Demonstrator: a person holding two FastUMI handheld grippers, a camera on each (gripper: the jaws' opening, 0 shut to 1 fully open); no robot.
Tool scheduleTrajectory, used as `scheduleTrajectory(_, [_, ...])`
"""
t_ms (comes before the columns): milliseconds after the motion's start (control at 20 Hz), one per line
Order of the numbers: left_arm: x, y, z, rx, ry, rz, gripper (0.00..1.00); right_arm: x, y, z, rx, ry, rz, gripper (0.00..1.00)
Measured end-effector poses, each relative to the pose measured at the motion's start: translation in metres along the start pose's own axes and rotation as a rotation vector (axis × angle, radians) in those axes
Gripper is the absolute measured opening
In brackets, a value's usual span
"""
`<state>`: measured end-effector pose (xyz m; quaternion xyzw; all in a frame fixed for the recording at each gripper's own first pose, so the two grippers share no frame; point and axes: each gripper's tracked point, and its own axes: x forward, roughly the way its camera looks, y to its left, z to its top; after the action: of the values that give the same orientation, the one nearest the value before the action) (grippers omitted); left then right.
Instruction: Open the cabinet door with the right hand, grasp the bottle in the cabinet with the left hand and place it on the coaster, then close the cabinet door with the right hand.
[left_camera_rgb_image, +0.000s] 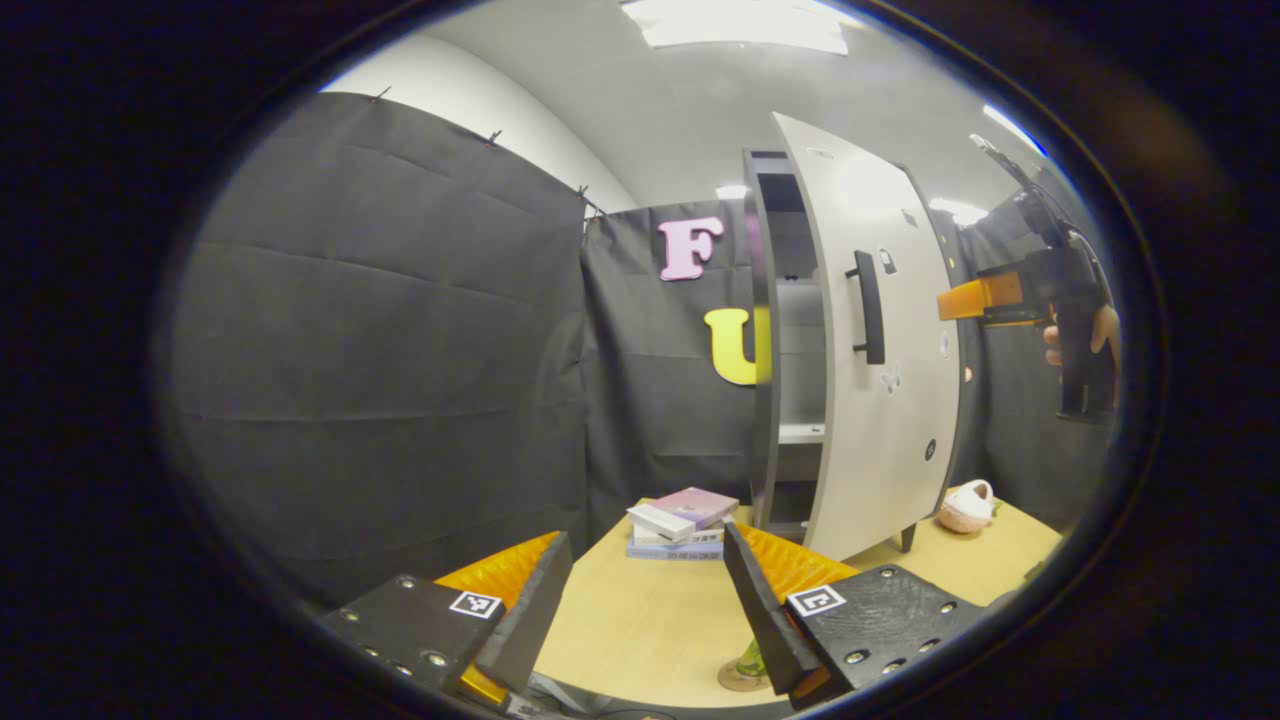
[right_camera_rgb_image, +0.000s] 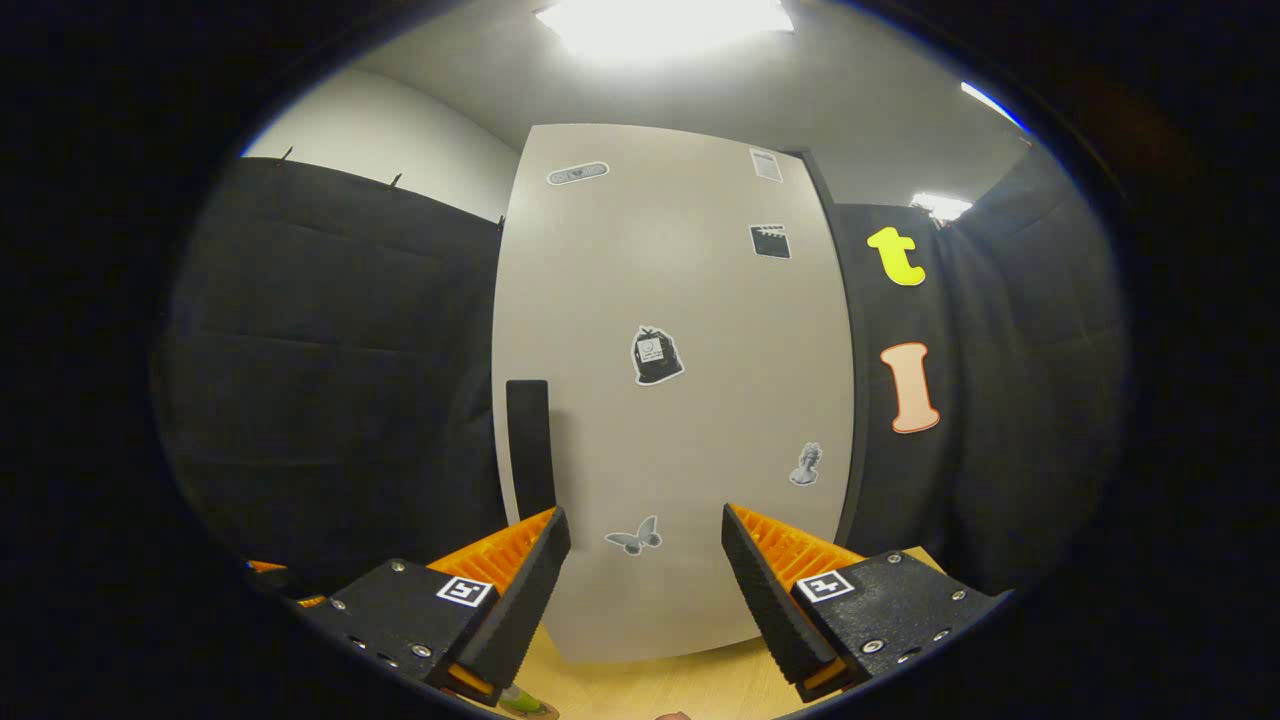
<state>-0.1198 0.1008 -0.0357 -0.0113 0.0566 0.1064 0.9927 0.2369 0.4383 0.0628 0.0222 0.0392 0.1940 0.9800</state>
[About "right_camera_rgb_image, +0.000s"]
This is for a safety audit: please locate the dark grey cabinet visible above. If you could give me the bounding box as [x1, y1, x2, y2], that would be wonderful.
[795, 148, 869, 549]

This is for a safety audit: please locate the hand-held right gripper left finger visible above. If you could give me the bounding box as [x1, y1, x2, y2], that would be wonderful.
[298, 505, 573, 707]

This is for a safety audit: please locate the black door handle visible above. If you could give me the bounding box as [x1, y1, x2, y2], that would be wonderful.
[505, 379, 558, 523]

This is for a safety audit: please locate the light grey cabinet door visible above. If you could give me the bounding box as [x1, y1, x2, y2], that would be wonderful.
[490, 123, 856, 664]

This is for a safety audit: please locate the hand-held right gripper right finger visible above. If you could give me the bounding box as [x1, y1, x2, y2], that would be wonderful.
[720, 502, 1013, 704]

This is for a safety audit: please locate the black backdrop cloth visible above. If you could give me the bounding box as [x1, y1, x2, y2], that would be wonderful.
[150, 130, 1131, 601]

